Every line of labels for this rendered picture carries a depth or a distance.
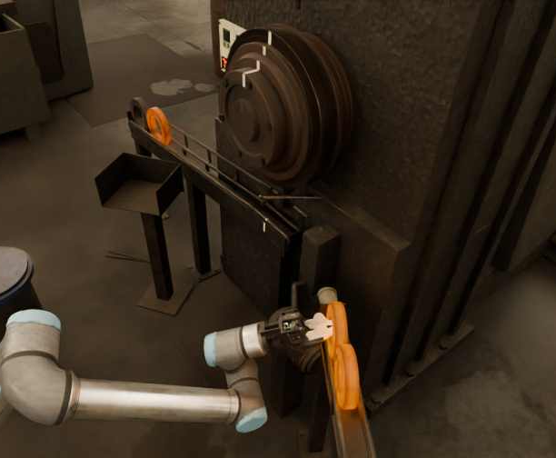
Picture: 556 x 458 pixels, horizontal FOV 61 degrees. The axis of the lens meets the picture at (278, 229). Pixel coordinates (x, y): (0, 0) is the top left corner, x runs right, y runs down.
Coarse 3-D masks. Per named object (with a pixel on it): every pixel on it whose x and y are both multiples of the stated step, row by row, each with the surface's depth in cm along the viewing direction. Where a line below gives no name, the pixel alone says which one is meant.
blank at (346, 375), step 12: (336, 348) 121; (348, 348) 116; (336, 360) 121; (348, 360) 112; (336, 372) 121; (348, 372) 111; (336, 384) 121; (348, 384) 110; (348, 396) 110; (348, 408) 113
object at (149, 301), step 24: (120, 168) 195; (144, 168) 196; (168, 168) 192; (120, 192) 195; (144, 192) 194; (168, 192) 184; (144, 216) 195; (168, 264) 218; (168, 288) 224; (192, 288) 234; (168, 312) 222
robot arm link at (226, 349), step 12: (216, 336) 131; (228, 336) 130; (240, 336) 129; (204, 348) 130; (216, 348) 129; (228, 348) 128; (240, 348) 128; (216, 360) 130; (228, 360) 130; (240, 360) 131
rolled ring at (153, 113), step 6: (150, 108) 219; (156, 108) 218; (150, 114) 222; (156, 114) 216; (162, 114) 216; (150, 120) 226; (162, 120) 215; (150, 126) 228; (156, 126) 229; (162, 126) 216; (168, 126) 217; (150, 132) 230; (156, 132) 229; (162, 132) 218; (168, 132) 218; (162, 138) 221; (168, 138) 220; (168, 144) 226
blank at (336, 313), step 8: (328, 304) 134; (336, 304) 128; (328, 312) 134; (336, 312) 125; (344, 312) 126; (336, 320) 124; (344, 320) 124; (336, 328) 123; (344, 328) 123; (336, 336) 123; (344, 336) 123; (328, 344) 134; (336, 344) 123
